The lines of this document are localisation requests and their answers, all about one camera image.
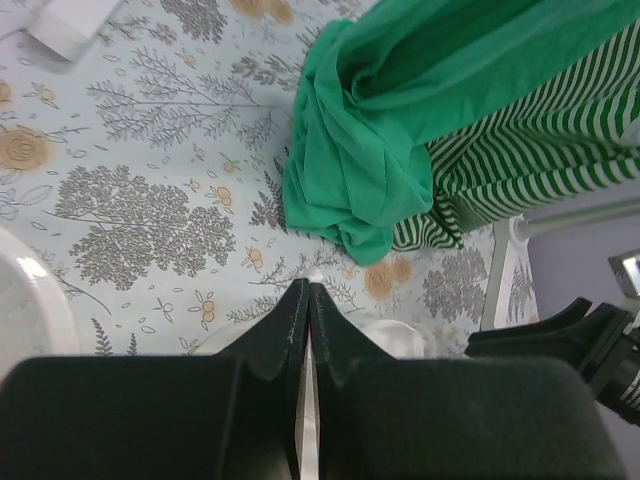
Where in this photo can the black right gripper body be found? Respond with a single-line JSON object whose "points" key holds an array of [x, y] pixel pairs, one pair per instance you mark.
{"points": [[621, 392]]}

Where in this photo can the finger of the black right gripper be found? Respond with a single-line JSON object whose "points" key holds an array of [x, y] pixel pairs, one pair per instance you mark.
{"points": [[530, 330], [586, 339]]}

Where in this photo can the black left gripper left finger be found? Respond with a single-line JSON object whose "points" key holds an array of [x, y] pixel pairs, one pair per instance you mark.
{"points": [[231, 415]]}

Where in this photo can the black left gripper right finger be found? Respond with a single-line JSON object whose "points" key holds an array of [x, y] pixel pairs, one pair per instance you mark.
{"points": [[510, 418]]}

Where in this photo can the green white striped tank top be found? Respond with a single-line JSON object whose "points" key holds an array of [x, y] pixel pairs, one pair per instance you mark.
{"points": [[569, 137]]}

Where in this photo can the white perforated plastic tray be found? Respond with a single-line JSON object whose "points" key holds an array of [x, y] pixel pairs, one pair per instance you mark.
{"points": [[36, 318]]}

